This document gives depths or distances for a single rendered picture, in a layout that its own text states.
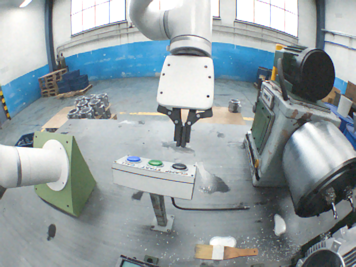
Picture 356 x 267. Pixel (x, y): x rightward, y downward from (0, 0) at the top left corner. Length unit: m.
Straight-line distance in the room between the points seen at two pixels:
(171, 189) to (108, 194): 0.39
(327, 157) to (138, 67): 5.77
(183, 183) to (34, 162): 0.42
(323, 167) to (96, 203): 0.71
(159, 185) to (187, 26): 0.30
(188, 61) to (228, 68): 5.38
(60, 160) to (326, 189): 0.77
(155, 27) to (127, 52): 5.59
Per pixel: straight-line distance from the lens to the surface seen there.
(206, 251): 0.50
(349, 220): 0.57
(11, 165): 0.47
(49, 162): 0.55
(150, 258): 0.48
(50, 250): 0.67
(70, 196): 0.59
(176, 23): 0.32
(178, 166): 0.30
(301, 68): 0.55
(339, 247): 0.35
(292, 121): 0.51
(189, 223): 0.53
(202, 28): 0.31
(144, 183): 0.31
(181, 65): 0.28
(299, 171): 0.42
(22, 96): 7.32
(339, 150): 0.41
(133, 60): 5.87
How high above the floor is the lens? 1.29
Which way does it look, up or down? 34 degrees down
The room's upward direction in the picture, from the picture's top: straight up
